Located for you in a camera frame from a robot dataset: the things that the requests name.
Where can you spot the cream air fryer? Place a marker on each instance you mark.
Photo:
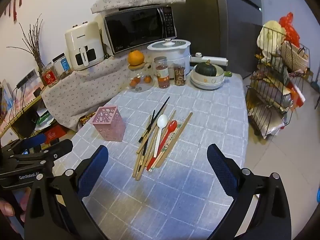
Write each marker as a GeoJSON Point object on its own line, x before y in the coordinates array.
{"type": "Point", "coordinates": [82, 40]}

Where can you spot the white electric cooking pot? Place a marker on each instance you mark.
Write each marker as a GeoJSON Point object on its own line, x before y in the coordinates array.
{"type": "Point", "coordinates": [180, 52]}

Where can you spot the silver cylinder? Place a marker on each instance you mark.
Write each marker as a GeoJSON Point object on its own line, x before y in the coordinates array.
{"type": "Point", "coordinates": [282, 98]}

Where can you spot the small tangerine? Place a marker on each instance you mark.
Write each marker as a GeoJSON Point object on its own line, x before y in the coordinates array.
{"type": "Point", "coordinates": [135, 82]}
{"type": "Point", "coordinates": [147, 79]}

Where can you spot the black power strip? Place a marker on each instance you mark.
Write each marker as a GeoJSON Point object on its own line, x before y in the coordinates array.
{"type": "Point", "coordinates": [25, 80]}

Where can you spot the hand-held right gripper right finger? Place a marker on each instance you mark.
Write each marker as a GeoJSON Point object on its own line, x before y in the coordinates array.
{"type": "Point", "coordinates": [222, 170]}

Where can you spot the grey checkered tablecloth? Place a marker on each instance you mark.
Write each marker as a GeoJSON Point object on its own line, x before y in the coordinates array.
{"type": "Point", "coordinates": [200, 110]}

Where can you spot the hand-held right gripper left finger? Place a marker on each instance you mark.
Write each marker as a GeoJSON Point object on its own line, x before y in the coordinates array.
{"type": "Point", "coordinates": [92, 170]}

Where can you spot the large orange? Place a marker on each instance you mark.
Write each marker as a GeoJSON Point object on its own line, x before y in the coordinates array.
{"type": "Point", "coordinates": [136, 58]}

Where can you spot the glass jar with wooden lid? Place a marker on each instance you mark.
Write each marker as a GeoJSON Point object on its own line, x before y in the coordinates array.
{"type": "Point", "coordinates": [140, 88]}

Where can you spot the framed picture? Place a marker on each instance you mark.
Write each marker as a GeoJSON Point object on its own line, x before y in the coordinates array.
{"type": "Point", "coordinates": [5, 105]}

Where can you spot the red tasselled wall ornament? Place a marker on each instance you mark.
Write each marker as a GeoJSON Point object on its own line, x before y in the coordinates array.
{"type": "Point", "coordinates": [15, 5]}

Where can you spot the red label glass jar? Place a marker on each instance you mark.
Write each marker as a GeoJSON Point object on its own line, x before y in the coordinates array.
{"type": "Point", "coordinates": [48, 76]}

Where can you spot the dark green pumpkin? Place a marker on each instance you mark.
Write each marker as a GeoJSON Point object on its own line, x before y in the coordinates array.
{"type": "Point", "coordinates": [205, 68]}

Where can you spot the red box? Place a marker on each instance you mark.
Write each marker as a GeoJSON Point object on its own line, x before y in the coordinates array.
{"type": "Point", "coordinates": [55, 135]}

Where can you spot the floral tablecloth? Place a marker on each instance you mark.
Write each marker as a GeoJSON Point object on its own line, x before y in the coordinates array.
{"type": "Point", "coordinates": [82, 90]}

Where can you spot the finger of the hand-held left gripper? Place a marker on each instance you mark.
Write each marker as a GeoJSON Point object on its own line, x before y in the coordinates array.
{"type": "Point", "coordinates": [33, 141]}
{"type": "Point", "coordinates": [60, 146]}

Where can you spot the person's left hand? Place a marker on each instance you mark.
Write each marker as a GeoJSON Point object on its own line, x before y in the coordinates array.
{"type": "Point", "coordinates": [5, 205]}

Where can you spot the jar of dried fruit slices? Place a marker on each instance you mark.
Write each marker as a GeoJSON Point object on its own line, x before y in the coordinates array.
{"type": "Point", "coordinates": [179, 76]}

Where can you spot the blue label clear jar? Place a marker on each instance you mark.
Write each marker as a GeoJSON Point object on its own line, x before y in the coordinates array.
{"type": "Point", "coordinates": [64, 65]}

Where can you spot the white plastic spoon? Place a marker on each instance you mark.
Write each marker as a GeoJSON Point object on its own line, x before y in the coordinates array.
{"type": "Point", "coordinates": [162, 121]}

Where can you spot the printed wooden chopstick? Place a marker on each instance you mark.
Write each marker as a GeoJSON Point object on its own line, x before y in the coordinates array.
{"type": "Point", "coordinates": [172, 140]}

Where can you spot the pink perforated utensil holder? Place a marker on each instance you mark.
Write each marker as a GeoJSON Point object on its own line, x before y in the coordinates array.
{"type": "Point", "coordinates": [110, 127]}

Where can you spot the wooden shelf unit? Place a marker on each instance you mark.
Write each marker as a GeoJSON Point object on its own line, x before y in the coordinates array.
{"type": "Point", "coordinates": [25, 108]}

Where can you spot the woven basket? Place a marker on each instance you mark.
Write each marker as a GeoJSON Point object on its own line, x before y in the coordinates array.
{"type": "Point", "coordinates": [293, 57]}

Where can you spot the red plastic bag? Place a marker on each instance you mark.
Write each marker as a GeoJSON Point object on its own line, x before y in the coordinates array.
{"type": "Point", "coordinates": [290, 27]}

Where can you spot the dry branches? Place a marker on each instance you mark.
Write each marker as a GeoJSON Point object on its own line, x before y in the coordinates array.
{"type": "Point", "coordinates": [37, 62]}

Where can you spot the napa cabbage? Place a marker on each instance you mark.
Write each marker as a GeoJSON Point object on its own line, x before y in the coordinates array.
{"type": "Point", "coordinates": [271, 37]}

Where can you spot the white bowl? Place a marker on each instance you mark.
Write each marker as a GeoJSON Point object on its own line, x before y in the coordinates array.
{"type": "Point", "coordinates": [205, 86]}

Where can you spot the black microwave oven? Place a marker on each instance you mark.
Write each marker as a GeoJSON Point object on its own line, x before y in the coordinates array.
{"type": "Point", "coordinates": [135, 27]}

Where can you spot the red plastic spoon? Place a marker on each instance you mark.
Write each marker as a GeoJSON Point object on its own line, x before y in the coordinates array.
{"type": "Point", "coordinates": [172, 125]}

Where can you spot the green and white bag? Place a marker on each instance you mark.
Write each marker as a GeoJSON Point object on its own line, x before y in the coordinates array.
{"type": "Point", "coordinates": [46, 121]}

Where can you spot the jar of red dried berries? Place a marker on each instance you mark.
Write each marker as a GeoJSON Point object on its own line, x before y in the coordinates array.
{"type": "Point", "coordinates": [162, 77]}

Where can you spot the dark grey refrigerator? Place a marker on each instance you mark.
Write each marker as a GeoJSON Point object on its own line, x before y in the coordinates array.
{"type": "Point", "coordinates": [212, 17]}

